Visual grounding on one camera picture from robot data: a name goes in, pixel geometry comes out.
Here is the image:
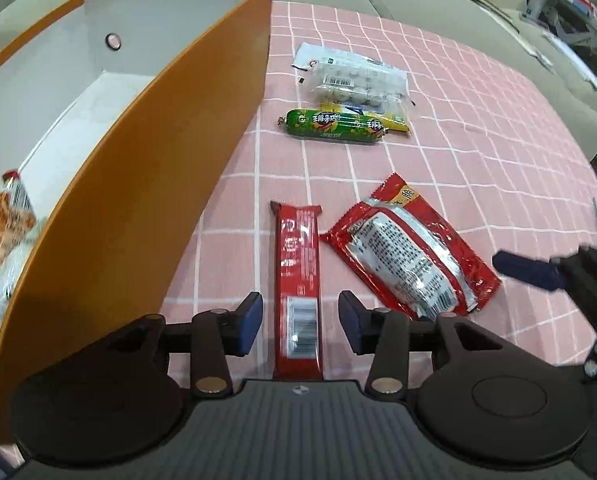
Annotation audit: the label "green sausage stick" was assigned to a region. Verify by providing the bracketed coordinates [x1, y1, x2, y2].
[278, 110, 387, 144]

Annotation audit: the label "magazine on sofa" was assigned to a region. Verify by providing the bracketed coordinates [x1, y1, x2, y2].
[471, 0, 597, 91]

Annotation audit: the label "orange cardboard box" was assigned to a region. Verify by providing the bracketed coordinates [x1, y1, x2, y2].
[0, 0, 272, 444]

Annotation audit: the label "red chocolate bar wrapper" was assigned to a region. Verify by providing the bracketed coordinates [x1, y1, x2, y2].
[270, 202, 323, 382]

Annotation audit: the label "french fries snack bag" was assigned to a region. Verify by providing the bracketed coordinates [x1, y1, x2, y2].
[0, 170, 36, 266]

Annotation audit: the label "yellow America snack bag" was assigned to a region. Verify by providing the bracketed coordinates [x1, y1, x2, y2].
[319, 102, 411, 136]

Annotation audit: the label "pink checkered tablecloth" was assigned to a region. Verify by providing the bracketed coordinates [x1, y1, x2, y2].
[156, 0, 597, 379]

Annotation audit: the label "clear pack white balls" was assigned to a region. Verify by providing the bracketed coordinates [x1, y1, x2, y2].
[292, 42, 415, 115]

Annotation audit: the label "red silver snack packet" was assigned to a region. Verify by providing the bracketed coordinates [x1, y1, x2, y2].
[321, 174, 501, 321]

